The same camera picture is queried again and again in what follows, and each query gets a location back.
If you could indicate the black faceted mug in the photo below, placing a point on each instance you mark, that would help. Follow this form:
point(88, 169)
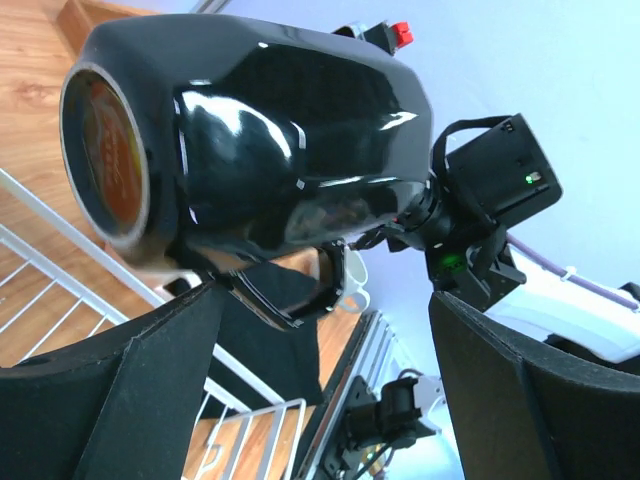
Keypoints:
point(242, 149)

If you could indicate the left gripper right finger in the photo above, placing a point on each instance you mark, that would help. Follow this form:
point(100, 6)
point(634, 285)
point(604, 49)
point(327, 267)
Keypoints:
point(522, 409)

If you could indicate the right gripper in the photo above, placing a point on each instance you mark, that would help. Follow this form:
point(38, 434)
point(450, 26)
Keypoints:
point(487, 176)

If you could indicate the light grey mug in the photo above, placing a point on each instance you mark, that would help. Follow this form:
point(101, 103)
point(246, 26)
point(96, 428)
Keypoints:
point(353, 297)

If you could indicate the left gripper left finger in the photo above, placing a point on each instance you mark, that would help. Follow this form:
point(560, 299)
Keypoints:
point(118, 405)

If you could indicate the white wire dish rack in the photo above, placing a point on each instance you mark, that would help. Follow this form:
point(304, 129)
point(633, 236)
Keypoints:
point(244, 396)

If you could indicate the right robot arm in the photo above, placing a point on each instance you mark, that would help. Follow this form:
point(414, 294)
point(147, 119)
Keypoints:
point(573, 311)

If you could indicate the wooden compartment organizer box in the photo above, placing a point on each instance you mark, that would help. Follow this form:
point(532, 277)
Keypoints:
point(75, 20)

